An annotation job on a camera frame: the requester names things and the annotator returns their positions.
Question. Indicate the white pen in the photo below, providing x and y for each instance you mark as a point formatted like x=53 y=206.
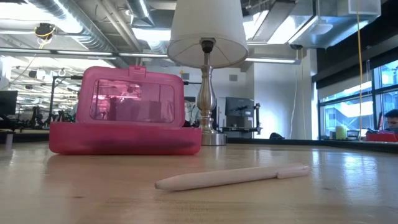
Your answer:
x=233 y=175

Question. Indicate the pink plastic supply box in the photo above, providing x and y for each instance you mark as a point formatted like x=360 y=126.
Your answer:
x=124 y=140

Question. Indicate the white shade silver table lamp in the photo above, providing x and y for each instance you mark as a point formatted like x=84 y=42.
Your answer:
x=206 y=99

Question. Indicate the black 3D printer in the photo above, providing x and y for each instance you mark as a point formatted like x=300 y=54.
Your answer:
x=239 y=107

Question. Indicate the small black dome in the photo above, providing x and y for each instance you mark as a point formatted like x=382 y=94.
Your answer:
x=276 y=136

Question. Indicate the ceiling light strip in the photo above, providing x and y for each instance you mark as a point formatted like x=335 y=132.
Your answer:
x=84 y=53
x=270 y=60

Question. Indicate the pale green cylinder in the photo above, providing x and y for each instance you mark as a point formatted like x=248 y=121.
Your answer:
x=340 y=133

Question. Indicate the red bin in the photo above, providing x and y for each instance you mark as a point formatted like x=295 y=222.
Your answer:
x=381 y=137

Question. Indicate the black monitor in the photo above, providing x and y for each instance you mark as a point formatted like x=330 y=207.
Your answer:
x=7 y=102

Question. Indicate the person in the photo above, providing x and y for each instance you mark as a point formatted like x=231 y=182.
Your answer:
x=392 y=119

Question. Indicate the silver round air duct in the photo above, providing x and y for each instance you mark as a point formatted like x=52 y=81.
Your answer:
x=93 y=28

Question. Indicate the silver rectangular air duct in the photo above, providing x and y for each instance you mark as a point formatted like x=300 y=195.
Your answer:
x=311 y=31

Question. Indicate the black background rig frame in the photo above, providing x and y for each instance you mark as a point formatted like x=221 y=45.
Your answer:
x=62 y=77

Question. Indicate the white post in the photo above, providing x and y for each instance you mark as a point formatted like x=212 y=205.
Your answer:
x=9 y=141

